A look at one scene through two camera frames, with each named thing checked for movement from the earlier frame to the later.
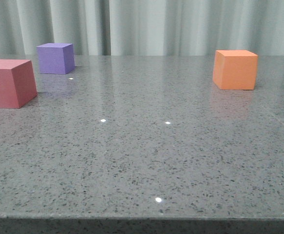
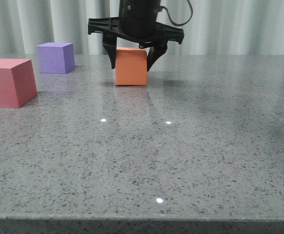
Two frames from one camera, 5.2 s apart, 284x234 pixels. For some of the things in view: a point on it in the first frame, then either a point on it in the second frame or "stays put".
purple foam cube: x=55 y=58 stays put
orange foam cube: x=235 y=69 -> x=131 y=66
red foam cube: x=10 y=83 stays put
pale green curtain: x=142 y=28 stays put
